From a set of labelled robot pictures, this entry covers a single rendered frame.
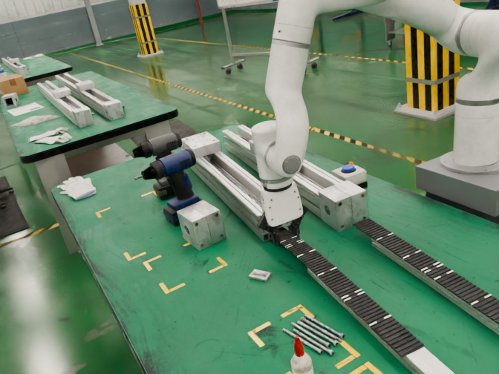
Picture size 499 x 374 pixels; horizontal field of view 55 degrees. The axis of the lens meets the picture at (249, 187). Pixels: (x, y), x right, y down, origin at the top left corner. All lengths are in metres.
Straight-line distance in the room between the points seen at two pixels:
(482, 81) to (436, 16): 0.23
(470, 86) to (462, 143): 0.16
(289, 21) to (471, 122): 0.61
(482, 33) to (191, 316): 0.99
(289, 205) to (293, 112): 0.26
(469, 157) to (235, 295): 0.77
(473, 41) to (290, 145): 0.57
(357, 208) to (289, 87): 0.41
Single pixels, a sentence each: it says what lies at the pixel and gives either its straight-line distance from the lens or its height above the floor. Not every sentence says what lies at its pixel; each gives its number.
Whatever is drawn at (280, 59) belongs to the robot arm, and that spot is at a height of 1.28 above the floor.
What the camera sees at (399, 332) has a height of 0.81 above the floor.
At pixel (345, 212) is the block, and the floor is 0.83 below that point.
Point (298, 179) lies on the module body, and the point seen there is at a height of 0.86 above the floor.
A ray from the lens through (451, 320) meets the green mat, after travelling 1.07.
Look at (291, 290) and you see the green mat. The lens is 1.17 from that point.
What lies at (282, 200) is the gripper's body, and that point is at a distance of 1.24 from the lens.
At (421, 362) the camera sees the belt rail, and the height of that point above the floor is 0.81.
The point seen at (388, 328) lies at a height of 0.81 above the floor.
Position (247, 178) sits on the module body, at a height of 0.86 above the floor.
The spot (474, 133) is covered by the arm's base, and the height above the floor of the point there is 0.96.
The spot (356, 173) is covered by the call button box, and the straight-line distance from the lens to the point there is 1.55.
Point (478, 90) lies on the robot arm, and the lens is 1.44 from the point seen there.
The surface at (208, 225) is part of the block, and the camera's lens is 1.37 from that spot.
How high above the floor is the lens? 1.49
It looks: 25 degrees down
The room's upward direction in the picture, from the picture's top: 11 degrees counter-clockwise
